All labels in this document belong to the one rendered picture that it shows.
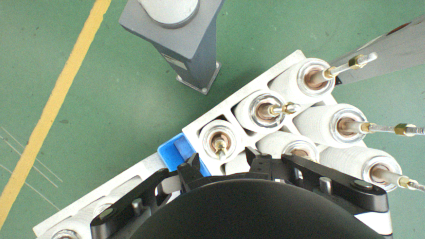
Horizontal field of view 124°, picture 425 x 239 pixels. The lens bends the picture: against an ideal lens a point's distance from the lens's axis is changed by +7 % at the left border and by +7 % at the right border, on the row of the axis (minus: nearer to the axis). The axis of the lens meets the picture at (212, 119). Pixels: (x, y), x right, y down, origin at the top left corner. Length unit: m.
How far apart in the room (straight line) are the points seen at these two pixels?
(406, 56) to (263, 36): 0.39
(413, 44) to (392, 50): 0.02
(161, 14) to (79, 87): 0.63
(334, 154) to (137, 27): 0.51
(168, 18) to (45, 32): 0.81
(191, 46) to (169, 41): 0.04
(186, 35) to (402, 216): 1.04
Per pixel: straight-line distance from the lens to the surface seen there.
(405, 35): 0.41
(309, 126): 0.36
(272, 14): 0.70
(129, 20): 0.30
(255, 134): 0.34
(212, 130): 0.24
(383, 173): 0.41
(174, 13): 0.23
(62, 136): 0.86
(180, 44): 0.24
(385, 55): 0.43
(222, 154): 0.16
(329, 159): 0.43
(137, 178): 0.44
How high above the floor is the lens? 0.49
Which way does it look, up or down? 88 degrees down
